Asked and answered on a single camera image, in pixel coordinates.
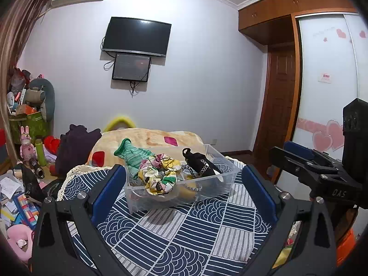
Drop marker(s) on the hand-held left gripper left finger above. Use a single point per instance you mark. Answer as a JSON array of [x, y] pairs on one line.
[[106, 192]]

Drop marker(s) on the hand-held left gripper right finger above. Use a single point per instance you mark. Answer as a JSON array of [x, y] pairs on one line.
[[258, 192]]

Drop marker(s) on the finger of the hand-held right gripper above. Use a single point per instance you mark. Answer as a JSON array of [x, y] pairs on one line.
[[287, 161], [299, 149]]

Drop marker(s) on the clear plastic storage box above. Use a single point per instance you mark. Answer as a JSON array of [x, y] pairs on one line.
[[215, 184]]

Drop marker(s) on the green striped cloth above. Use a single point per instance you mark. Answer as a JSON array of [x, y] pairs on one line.
[[133, 155]]

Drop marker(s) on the floral yellow scrunchie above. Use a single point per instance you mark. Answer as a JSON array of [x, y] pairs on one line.
[[158, 175]]

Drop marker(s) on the green and yellow sponge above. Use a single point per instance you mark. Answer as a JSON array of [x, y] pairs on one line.
[[191, 191]]

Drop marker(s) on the pink heart decal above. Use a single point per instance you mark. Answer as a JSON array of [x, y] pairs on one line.
[[330, 136]]

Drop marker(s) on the brown wooden door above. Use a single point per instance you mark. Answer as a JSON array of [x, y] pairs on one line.
[[277, 100]]

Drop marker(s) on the dark purple plush toy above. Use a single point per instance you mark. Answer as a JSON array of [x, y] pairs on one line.
[[74, 149]]

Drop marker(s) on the yellow cloth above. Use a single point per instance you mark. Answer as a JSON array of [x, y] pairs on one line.
[[283, 257]]

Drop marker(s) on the red plush toy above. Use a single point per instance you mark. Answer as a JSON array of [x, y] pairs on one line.
[[51, 145]]

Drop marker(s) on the beige printed blanket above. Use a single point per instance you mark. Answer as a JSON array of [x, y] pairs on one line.
[[155, 138]]

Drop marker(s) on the black flashlight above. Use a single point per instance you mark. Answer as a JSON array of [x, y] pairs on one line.
[[36, 168]]

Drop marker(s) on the green bottle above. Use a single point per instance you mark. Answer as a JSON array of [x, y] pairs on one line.
[[41, 153]]

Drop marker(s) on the white paper notice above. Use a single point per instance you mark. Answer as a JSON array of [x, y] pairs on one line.
[[325, 77]]

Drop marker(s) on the blue patterned tablecloth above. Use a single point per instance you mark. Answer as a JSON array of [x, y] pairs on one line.
[[184, 235]]

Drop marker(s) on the pink rabbit figure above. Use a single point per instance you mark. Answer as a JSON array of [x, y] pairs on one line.
[[27, 148]]

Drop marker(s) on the pile of papers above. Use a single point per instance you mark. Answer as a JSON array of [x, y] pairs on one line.
[[14, 201]]

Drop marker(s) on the pink plush cushion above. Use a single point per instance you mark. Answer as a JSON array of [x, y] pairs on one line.
[[14, 235]]

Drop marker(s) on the wooden wardrobe with white doors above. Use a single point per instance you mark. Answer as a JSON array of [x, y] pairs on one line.
[[322, 49]]

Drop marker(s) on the grey plush toy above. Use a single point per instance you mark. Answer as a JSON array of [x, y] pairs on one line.
[[47, 96]]

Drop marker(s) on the small black wall monitor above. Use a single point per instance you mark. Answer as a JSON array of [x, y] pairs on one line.
[[130, 67]]

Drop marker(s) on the black wall television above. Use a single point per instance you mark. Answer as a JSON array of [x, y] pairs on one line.
[[136, 36]]

